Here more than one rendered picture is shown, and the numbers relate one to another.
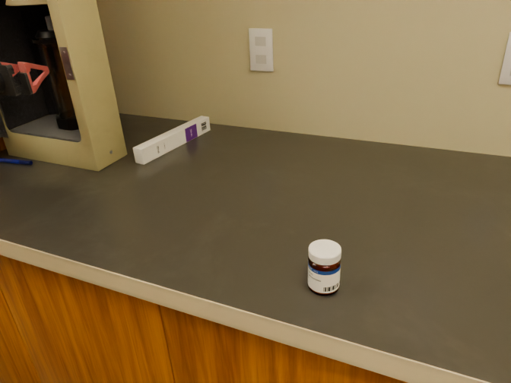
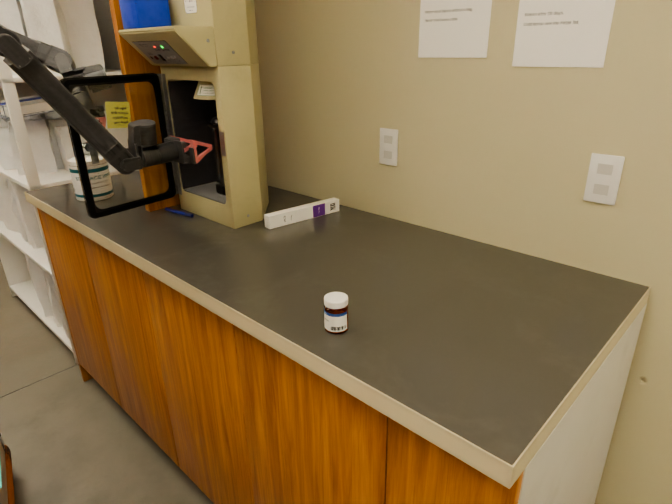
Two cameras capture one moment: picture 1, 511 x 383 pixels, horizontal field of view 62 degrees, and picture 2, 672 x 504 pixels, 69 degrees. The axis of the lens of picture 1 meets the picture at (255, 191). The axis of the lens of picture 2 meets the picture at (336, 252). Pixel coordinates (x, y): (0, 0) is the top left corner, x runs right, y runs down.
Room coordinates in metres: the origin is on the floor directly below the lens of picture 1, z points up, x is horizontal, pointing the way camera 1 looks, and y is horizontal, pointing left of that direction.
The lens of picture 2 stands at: (-0.29, -0.36, 1.46)
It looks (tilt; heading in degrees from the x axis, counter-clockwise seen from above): 23 degrees down; 18
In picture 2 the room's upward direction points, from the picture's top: 1 degrees counter-clockwise
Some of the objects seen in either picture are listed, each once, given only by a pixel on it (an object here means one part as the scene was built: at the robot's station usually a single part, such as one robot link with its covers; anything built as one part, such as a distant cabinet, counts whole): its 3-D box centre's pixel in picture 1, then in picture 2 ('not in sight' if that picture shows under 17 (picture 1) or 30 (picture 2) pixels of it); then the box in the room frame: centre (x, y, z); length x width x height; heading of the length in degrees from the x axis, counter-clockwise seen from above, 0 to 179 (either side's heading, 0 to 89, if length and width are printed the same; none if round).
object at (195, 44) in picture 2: not in sight; (166, 47); (0.98, 0.55, 1.46); 0.32 x 0.11 x 0.10; 64
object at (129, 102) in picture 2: not in sight; (124, 144); (0.94, 0.72, 1.19); 0.30 x 0.01 x 0.40; 161
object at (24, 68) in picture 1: (26, 74); (196, 149); (0.97, 0.49, 1.18); 0.09 x 0.07 x 0.07; 154
